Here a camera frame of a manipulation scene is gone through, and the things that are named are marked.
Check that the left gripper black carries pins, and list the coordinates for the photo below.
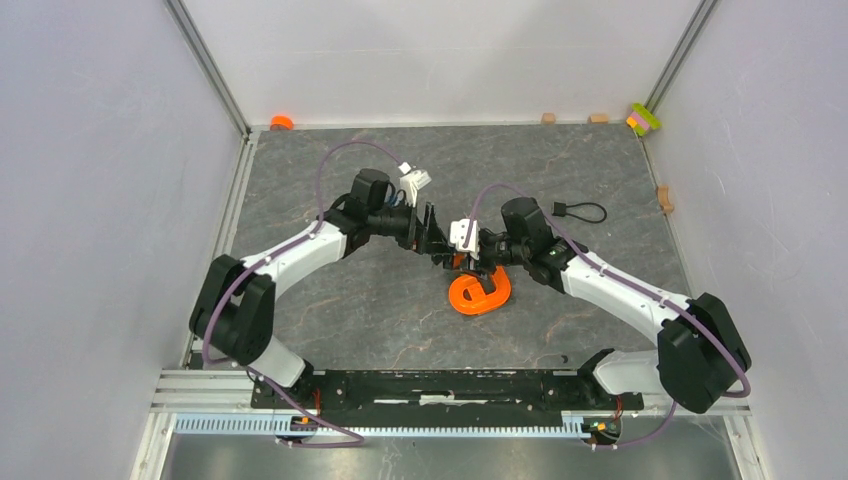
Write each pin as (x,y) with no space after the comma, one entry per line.
(427,238)

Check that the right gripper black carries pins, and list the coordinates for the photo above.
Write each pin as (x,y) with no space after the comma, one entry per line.
(481,271)

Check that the orange black padlock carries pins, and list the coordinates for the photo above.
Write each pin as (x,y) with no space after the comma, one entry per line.
(454,261)

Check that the black cable loop lock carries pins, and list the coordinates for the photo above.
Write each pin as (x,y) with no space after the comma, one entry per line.
(588,212)

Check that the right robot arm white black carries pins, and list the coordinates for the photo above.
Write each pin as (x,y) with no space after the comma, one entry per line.
(697,355)

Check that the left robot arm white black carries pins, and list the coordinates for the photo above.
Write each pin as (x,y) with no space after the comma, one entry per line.
(234,311)

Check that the wooden block right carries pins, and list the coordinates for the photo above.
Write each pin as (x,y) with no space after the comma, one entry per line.
(598,118)

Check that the wooden arch piece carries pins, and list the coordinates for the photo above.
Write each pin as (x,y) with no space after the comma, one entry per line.
(664,199)

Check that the green pink brick stack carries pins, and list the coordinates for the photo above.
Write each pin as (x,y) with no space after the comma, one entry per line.
(641,121)

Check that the orange ring toy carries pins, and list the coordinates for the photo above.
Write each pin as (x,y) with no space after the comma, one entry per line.
(471,296)

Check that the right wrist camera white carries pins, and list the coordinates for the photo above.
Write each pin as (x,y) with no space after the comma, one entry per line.
(464,237)

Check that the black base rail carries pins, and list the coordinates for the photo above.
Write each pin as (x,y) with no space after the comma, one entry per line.
(455,398)

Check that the orange cap at wall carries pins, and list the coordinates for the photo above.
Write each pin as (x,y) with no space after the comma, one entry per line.
(281,123)

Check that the white toothed cable duct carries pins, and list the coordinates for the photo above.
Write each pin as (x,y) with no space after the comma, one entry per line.
(285,425)

